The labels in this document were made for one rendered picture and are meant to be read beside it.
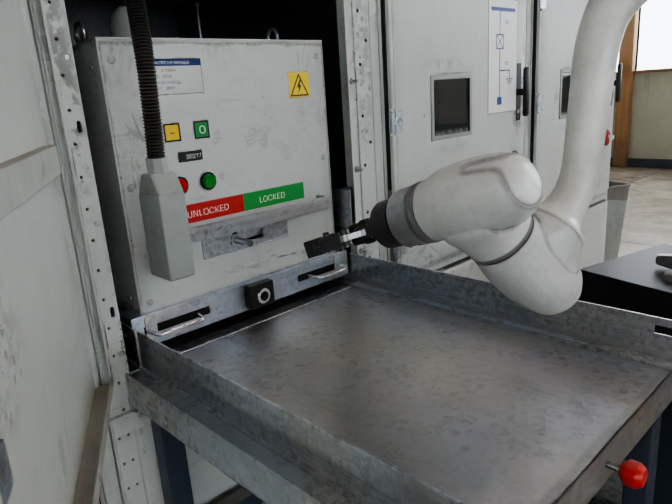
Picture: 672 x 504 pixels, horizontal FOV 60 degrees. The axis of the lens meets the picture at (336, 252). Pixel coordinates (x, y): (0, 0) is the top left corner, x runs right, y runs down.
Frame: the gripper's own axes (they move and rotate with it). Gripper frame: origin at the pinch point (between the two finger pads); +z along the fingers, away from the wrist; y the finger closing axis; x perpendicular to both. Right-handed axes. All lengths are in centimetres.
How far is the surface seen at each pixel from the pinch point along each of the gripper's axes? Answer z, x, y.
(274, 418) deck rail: -14.4, -19.1, -27.9
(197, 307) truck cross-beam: 23.5, -4.2, -14.0
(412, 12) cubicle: 0, 45, 48
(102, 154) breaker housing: 19.1, 26.2, -24.6
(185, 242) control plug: 8.9, 7.2, -20.0
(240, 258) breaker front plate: 22.3, 2.5, -2.3
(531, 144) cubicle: 14, 11, 109
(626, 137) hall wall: 237, 19, 791
